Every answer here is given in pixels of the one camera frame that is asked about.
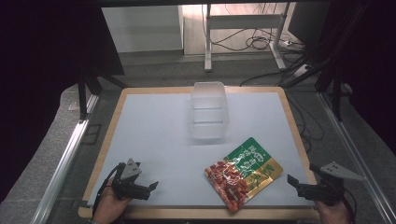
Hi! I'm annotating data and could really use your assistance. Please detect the person's right hand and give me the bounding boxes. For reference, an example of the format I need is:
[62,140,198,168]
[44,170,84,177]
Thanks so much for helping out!
[313,200,352,224]

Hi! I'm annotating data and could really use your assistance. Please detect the white power strip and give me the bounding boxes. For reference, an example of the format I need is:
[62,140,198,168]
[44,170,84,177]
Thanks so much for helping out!
[291,63,313,78]

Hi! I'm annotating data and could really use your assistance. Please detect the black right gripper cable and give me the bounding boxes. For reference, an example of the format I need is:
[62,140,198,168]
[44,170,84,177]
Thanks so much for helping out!
[341,189,358,224]

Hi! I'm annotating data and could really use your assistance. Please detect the green and red snack packet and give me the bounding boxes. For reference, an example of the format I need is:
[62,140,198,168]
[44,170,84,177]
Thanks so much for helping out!
[204,136,285,214]

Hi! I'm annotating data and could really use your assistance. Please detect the thin black floor cables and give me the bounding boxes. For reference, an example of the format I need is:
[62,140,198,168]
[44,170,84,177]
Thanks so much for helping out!
[287,92,325,154]

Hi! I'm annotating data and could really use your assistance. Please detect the person's left hand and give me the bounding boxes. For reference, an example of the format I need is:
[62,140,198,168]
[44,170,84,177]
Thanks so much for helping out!
[92,186,133,224]

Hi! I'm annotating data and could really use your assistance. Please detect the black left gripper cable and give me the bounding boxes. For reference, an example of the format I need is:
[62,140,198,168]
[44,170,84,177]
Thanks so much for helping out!
[92,163,123,217]

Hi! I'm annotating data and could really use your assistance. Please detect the aluminium rail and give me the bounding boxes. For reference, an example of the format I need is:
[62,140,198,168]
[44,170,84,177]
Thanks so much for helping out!
[30,119,91,224]
[317,91,396,224]

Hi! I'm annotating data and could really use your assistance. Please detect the black curtain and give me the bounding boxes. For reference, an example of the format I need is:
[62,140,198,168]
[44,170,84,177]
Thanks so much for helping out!
[323,0,396,157]
[0,0,125,203]

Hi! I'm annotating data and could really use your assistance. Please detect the black metal stand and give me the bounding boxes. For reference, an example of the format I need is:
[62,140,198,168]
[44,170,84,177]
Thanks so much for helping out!
[77,68,128,123]
[279,2,370,123]

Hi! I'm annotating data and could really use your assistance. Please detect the black floor cable bundle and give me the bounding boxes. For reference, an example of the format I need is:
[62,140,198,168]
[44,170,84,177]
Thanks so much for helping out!
[210,27,307,53]

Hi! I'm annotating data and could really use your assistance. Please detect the white metal desk frame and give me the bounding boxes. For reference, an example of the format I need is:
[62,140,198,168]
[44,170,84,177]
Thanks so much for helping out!
[203,2,292,73]

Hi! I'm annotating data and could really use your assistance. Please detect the white cabinet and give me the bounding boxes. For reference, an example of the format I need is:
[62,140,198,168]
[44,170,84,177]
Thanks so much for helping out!
[101,5,185,54]

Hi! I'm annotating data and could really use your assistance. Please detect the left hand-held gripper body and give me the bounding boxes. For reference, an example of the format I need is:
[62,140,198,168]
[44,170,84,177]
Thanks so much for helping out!
[110,158,152,202]

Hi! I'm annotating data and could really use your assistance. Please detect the clear plastic container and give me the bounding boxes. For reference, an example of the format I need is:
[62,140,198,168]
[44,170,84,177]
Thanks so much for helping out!
[190,80,230,140]

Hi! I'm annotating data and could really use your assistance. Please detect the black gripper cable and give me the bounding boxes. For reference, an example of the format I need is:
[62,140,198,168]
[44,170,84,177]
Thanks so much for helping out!
[92,163,123,217]
[341,189,358,224]

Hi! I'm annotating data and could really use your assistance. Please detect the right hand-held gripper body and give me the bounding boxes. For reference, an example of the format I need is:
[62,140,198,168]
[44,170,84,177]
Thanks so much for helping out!
[296,161,366,206]

